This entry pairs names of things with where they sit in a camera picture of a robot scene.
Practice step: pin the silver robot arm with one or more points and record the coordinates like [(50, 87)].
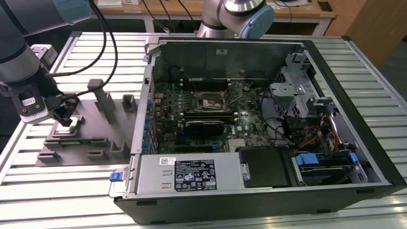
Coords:
[(18, 62)]

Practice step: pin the blue plastic clip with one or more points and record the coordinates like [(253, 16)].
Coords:
[(354, 159)]

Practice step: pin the silver chipset heatsink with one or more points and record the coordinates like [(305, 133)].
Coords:
[(237, 143)]

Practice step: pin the wooden cabinet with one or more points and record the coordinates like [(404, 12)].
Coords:
[(376, 28)]

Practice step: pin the CPU socket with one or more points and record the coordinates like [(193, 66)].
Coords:
[(212, 102)]

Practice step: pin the blue case latch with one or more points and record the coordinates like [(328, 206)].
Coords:
[(115, 177)]

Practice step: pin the silver CPU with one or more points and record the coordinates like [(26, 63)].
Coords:
[(65, 129)]

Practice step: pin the white box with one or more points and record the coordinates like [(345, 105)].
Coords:
[(131, 2), (110, 3)]

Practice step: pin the silver metal drive cage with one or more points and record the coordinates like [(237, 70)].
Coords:
[(286, 95)]

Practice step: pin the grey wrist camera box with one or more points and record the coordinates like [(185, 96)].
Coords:
[(45, 53)]

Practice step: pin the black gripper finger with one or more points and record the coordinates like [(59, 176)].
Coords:
[(65, 119)]

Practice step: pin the blue disk carrier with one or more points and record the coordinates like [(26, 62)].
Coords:
[(308, 159)]

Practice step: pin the black RAM slot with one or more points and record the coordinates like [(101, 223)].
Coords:
[(208, 84), (208, 117), (208, 80), (208, 113)]

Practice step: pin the coin battery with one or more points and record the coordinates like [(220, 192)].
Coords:
[(248, 87)]

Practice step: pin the wooden desk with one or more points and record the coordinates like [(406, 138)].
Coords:
[(134, 9)]

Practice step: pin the white case label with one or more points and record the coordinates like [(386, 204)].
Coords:
[(222, 52)]

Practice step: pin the black PC case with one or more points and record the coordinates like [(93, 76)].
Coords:
[(222, 210)]

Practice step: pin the green motherboard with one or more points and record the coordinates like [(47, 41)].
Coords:
[(252, 124)]

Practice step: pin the grey parts rack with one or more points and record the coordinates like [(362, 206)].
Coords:
[(95, 133)]

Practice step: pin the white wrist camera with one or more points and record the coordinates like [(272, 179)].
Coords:
[(30, 112)]

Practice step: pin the silver power supply unit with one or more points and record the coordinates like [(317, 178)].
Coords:
[(150, 176)]

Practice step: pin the black phone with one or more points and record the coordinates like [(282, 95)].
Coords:
[(325, 6)]

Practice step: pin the black expansion slot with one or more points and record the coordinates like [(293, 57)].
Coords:
[(194, 149)]

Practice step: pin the black graphics card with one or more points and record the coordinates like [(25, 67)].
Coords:
[(204, 128)]

